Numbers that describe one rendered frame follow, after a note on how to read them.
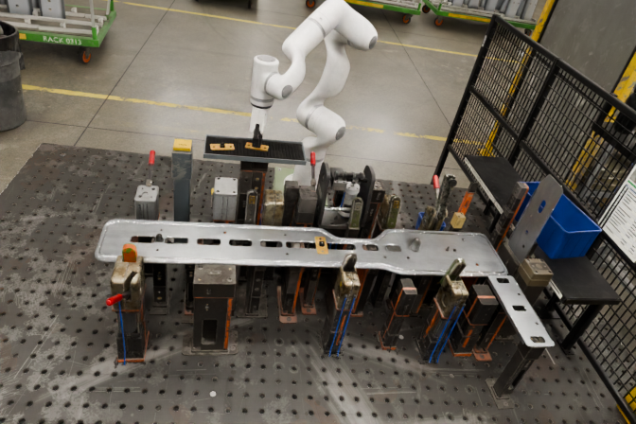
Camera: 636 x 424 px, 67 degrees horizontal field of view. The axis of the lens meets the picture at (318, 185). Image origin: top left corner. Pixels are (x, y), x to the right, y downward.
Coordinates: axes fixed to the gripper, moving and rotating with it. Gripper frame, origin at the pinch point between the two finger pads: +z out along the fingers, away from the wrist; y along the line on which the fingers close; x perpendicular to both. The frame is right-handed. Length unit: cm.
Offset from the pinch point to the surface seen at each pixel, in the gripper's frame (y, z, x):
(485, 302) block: 42, 21, 85
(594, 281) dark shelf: 29, 16, 126
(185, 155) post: 9.5, 5.6, -23.6
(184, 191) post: 9.0, 22.1, -24.2
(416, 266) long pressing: 33, 19, 62
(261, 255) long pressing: 39.3, 18.8, 9.6
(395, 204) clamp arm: 11, 11, 54
